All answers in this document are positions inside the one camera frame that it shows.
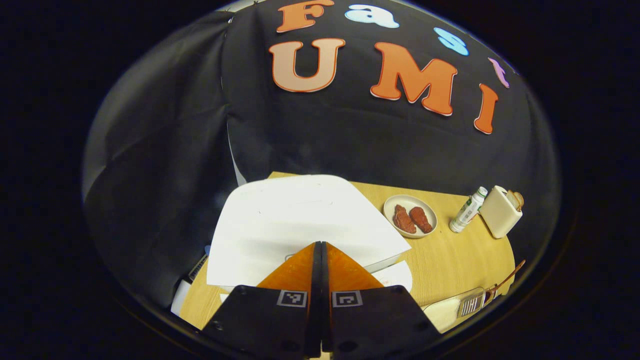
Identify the white green drink bottle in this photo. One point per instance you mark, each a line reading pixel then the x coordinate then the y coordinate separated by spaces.
pixel 467 211

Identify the toasted bread slice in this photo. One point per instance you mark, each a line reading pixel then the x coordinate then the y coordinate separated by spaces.
pixel 519 200
pixel 511 197

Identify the cream toaster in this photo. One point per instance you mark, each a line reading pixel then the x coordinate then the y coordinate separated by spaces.
pixel 497 216

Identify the white rice cooker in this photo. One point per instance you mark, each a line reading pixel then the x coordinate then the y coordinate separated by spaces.
pixel 300 215

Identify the white rice heap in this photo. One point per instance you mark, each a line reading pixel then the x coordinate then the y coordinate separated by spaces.
pixel 444 315

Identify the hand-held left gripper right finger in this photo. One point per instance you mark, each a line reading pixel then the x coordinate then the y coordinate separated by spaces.
pixel 380 315

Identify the red meat piece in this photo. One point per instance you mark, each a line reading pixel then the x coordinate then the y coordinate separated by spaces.
pixel 403 220
pixel 421 220

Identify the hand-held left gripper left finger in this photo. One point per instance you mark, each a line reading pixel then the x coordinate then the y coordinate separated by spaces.
pixel 260 315

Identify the white flat object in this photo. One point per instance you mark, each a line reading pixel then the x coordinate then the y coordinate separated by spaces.
pixel 181 299

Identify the clear plastic rice box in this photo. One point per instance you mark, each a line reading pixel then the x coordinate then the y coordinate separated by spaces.
pixel 452 295

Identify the cream oval plate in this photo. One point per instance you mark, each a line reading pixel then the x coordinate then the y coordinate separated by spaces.
pixel 400 199

